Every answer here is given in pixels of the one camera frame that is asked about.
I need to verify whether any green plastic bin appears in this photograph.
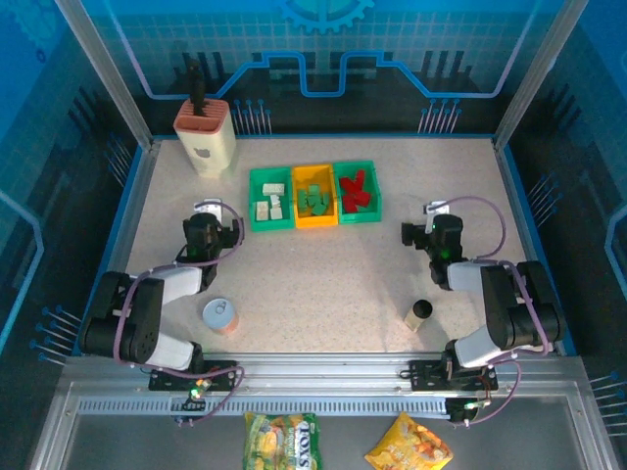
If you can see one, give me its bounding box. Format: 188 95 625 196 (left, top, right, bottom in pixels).
248 165 295 234
332 160 383 225

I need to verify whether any black-lidded spice jar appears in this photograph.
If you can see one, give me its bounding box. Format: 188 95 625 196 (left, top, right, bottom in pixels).
404 299 434 334

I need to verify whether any yellow plastic bin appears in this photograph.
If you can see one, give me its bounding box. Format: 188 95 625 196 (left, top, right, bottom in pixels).
292 164 340 230

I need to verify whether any tin can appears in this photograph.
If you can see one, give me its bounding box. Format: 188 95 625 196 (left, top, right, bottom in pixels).
201 298 241 338

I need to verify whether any cream knife block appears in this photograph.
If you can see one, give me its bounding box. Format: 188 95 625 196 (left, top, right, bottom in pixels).
173 97 239 181

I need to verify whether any small lit circuit board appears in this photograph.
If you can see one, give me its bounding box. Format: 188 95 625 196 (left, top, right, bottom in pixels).
188 376 216 400
459 397 494 415

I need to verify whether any yellow orange snack bag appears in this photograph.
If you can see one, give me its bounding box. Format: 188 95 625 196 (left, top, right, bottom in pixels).
363 410 455 470

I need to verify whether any green yellow snack bag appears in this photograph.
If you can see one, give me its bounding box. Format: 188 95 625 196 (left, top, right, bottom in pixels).
243 411 322 470

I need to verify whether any aluminium side rail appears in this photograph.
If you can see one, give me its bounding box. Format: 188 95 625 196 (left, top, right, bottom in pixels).
492 138 578 356
72 138 163 356

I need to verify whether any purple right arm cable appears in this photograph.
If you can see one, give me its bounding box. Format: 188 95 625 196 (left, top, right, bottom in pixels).
425 195 548 428

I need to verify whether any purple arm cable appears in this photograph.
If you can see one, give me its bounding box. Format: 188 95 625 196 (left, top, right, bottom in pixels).
112 200 246 427
425 195 548 428

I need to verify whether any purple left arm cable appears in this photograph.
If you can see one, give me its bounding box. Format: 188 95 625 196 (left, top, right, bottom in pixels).
112 200 246 427

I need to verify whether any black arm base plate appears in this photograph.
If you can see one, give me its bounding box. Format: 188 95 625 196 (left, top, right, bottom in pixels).
409 359 499 393
149 359 239 393

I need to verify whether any black knife handle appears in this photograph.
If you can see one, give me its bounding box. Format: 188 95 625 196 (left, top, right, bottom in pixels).
184 58 207 118

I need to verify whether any aluminium frame rail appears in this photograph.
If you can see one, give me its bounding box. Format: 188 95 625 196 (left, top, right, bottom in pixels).
61 352 587 393

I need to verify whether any slotted grey cable duct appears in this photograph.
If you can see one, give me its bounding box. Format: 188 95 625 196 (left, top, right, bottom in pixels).
75 395 452 416

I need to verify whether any aluminium frame post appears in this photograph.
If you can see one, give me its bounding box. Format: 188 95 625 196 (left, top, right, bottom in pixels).
492 0 589 151
52 0 156 151

